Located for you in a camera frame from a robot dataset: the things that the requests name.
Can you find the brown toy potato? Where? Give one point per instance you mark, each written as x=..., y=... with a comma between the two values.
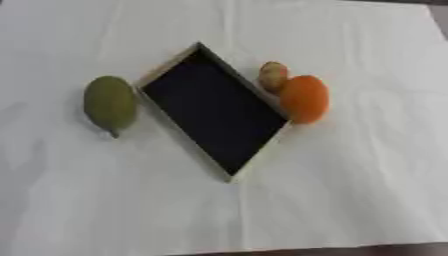
x=272, y=76

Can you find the tan cardboard box black inside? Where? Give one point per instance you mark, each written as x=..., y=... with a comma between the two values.
x=216, y=110

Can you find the orange toy fruit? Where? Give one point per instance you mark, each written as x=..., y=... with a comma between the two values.
x=304, y=99

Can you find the green toy pear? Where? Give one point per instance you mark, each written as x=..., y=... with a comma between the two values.
x=109, y=101

